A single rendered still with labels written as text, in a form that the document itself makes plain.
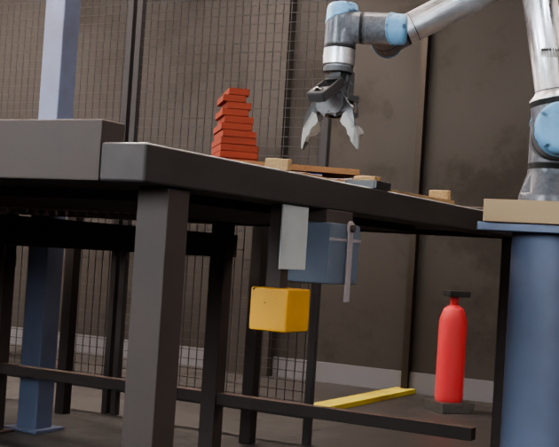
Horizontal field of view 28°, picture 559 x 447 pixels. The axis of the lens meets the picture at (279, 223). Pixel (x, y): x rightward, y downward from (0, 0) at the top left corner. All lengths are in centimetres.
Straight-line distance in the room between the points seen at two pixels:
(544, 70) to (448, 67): 406
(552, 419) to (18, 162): 144
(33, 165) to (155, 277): 26
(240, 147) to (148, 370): 194
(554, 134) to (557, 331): 46
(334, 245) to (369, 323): 457
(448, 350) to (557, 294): 321
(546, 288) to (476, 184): 387
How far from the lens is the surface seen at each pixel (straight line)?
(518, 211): 263
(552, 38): 264
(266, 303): 204
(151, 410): 175
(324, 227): 216
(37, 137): 179
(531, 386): 269
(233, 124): 362
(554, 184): 270
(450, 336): 586
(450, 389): 588
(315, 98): 257
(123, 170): 168
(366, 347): 675
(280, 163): 233
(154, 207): 175
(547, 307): 267
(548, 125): 258
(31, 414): 457
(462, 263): 652
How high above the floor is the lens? 76
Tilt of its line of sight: 2 degrees up
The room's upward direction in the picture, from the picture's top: 4 degrees clockwise
